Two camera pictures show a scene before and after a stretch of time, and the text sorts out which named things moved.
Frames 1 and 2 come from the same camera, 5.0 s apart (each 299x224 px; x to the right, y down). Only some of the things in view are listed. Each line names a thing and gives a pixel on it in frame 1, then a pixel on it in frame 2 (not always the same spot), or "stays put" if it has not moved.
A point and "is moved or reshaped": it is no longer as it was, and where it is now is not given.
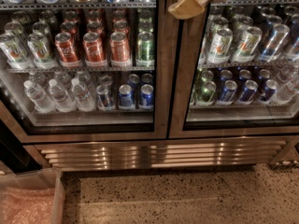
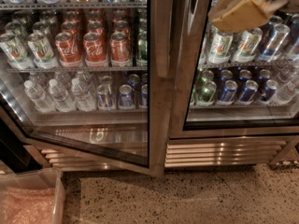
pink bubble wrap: x=26 y=206 stays put
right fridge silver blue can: x=274 y=43 stays put
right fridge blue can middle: x=249 y=91 stays put
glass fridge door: x=84 y=63 is moved or reshaped
